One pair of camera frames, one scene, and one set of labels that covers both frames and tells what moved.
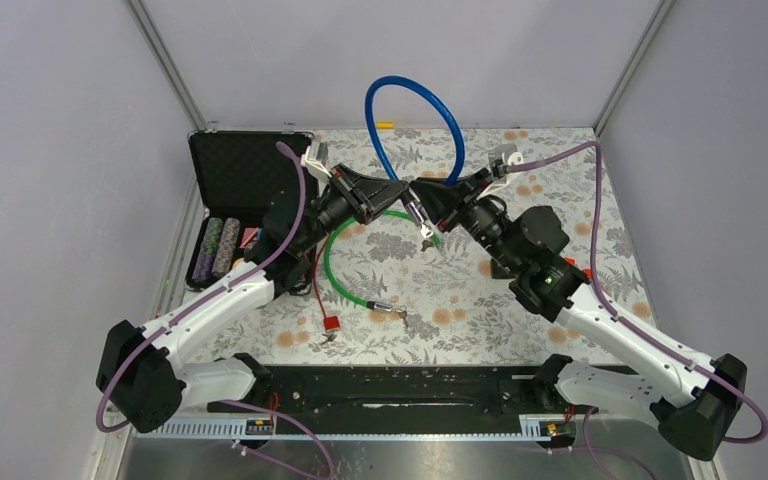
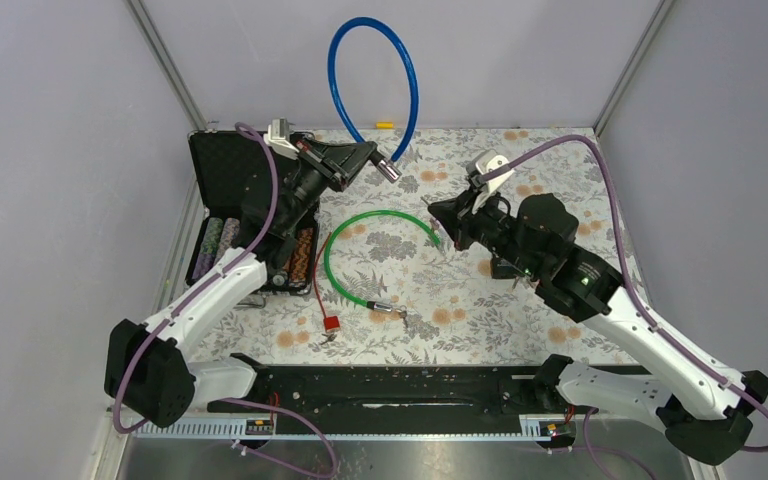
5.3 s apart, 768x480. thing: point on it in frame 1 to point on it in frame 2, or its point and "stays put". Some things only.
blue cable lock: [411, 210] to [387, 166]
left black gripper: [367, 196] to [332, 168]
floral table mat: [441, 247] stays put
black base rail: [394, 394] stays put
